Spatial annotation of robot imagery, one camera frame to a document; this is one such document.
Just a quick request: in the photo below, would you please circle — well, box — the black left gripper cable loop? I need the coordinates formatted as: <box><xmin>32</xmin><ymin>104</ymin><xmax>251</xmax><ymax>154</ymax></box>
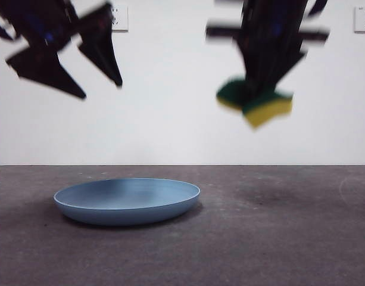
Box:
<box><xmin>0</xmin><ymin>14</ymin><xmax>18</xmax><ymax>41</ymax></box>

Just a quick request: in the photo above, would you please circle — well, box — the yellow sponge with green pad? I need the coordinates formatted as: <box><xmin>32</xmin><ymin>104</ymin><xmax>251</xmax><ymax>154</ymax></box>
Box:
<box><xmin>215</xmin><ymin>76</ymin><xmax>294</xmax><ymax>129</ymax></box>

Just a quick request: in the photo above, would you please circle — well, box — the light blue round plate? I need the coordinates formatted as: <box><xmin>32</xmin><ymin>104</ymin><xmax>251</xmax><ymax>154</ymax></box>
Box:
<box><xmin>53</xmin><ymin>178</ymin><xmax>201</xmax><ymax>226</ymax></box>

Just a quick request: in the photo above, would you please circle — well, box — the black right gripper cable loop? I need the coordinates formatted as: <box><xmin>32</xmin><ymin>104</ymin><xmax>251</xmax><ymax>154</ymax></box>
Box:
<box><xmin>307</xmin><ymin>0</ymin><xmax>326</xmax><ymax>17</ymax></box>

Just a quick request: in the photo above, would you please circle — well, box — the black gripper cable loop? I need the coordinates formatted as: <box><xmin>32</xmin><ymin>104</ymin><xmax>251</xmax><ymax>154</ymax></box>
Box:
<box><xmin>0</xmin><ymin>14</ymin><xmax>18</xmax><ymax>41</ymax></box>
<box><xmin>307</xmin><ymin>0</ymin><xmax>326</xmax><ymax>17</ymax></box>

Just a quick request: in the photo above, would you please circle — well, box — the white wall socket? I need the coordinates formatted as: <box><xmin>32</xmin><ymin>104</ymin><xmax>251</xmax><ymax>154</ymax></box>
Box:
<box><xmin>110</xmin><ymin>5</ymin><xmax>129</xmax><ymax>32</ymax></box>
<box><xmin>353</xmin><ymin>6</ymin><xmax>365</xmax><ymax>33</ymax></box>

